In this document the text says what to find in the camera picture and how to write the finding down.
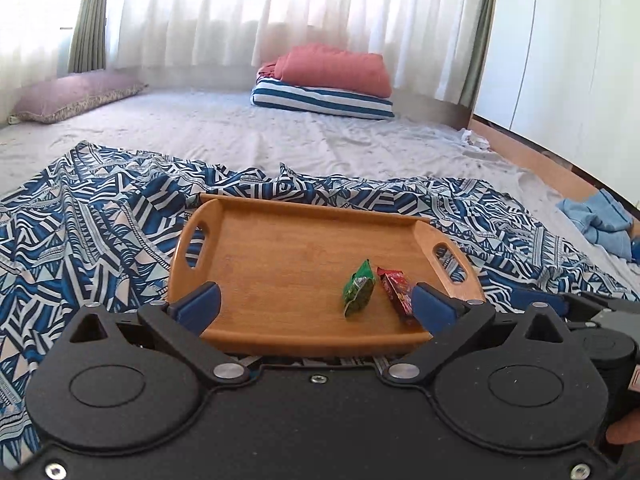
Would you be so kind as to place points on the crumpled white paper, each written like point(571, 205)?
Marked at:
point(472, 141)

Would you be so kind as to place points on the grey bed sheet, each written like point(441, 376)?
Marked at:
point(280, 135)

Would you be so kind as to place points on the blue white patterned blanket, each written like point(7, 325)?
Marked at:
point(100, 240)

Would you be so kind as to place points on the mauve pillow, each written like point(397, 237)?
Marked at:
point(75, 92)

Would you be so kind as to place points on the green snack packet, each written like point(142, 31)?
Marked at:
point(359, 292)

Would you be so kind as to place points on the wooden bed frame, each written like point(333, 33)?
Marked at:
point(530, 152)

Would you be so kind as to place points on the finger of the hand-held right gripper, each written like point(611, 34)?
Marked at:
point(542, 300)

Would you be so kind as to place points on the green curtain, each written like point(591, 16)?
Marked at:
point(477, 35)
point(90, 15)

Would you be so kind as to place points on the dark blue object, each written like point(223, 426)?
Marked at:
point(636, 250)

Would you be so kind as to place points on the light blue towel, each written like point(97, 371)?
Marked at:
point(597, 215)

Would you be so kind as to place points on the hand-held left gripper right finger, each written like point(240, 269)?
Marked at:
point(435, 307)

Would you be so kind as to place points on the dark red snack packet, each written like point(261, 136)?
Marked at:
point(395, 290)

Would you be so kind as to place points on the white sheer curtain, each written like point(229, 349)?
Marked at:
point(250, 10)

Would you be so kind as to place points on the red pillow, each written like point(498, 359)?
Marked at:
point(335, 67)

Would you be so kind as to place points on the blue white striped pillow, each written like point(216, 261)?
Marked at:
point(320, 100)

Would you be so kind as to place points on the white wardrobe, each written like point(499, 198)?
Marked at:
point(565, 45)

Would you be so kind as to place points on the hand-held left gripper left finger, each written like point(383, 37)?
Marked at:
point(197, 307)

